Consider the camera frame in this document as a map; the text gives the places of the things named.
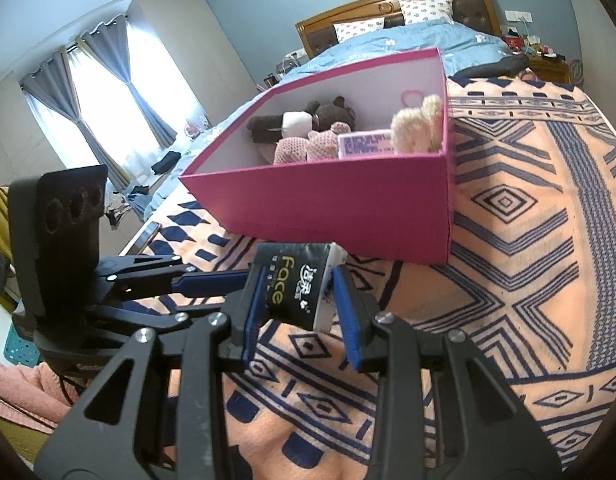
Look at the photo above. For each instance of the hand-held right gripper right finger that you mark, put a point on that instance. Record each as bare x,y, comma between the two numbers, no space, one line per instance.
348,320

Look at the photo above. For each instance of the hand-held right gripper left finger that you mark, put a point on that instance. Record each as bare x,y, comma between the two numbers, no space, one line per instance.
250,320

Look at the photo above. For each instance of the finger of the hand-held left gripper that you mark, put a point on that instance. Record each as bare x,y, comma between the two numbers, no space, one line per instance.
137,265
152,310

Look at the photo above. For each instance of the black and white tissue packet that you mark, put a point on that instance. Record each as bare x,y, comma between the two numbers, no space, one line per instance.
293,280

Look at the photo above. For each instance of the pink cardboard box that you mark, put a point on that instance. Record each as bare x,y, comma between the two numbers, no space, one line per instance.
338,210

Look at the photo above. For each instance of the floral pink tissue packet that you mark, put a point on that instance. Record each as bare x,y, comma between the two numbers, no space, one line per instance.
365,144

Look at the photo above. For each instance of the cream fluffy plush toy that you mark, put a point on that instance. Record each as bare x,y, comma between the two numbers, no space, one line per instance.
410,130

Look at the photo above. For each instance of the dark brown furry plush toy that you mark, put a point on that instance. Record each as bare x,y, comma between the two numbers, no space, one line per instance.
338,112

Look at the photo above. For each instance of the smartphone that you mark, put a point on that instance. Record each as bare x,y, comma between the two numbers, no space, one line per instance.
147,232

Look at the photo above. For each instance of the heap of mixed clothes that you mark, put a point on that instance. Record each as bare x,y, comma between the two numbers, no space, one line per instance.
130,205

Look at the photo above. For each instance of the blue plastic basket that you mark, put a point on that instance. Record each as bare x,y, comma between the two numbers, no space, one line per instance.
20,347

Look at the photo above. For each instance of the folded black cloth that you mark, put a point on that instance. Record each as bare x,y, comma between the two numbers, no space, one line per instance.
165,162

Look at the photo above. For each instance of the pink towel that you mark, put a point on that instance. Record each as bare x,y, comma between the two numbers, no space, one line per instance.
22,390

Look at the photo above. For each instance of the small pink fan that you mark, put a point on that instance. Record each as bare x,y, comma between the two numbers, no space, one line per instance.
195,129

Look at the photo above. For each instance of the white sheer curtain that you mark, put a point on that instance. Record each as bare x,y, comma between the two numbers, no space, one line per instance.
107,105

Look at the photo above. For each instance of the olive cloth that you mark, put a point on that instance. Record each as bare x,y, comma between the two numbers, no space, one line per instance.
17,440

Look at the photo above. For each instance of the grey curtain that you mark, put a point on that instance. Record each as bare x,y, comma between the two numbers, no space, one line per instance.
107,45
52,90

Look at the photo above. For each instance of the orange and blue patterned blanket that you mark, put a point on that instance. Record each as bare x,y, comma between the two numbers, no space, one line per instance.
513,220

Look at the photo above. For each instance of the blue floral duvet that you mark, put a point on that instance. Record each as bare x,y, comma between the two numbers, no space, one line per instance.
413,40

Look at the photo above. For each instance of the white patterned pillow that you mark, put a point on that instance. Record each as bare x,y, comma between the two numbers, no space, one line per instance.
427,10
359,31

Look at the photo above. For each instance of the dark grey cloth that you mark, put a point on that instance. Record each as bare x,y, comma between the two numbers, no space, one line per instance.
508,64

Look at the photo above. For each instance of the wooden nightstand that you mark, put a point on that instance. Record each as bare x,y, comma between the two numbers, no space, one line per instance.
548,70

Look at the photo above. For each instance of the small red box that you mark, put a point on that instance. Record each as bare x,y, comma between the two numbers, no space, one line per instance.
511,39

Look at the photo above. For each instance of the round patterned board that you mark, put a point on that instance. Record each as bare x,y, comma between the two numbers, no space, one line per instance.
576,70

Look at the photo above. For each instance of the white wall socket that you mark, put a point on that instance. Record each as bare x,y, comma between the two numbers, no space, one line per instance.
517,15
294,55

